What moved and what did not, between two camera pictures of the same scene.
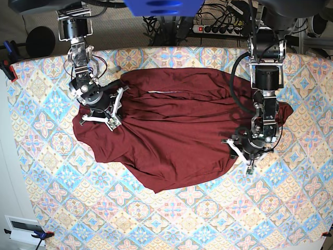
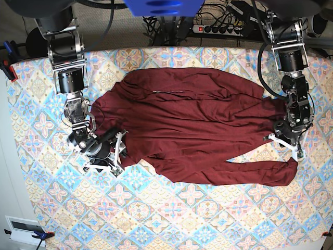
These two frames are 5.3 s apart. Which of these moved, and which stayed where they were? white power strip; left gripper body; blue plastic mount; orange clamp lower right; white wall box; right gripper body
Moved: left gripper body; right gripper body
Stayed: white power strip; orange clamp lower right; white wall box; blue plastic mount
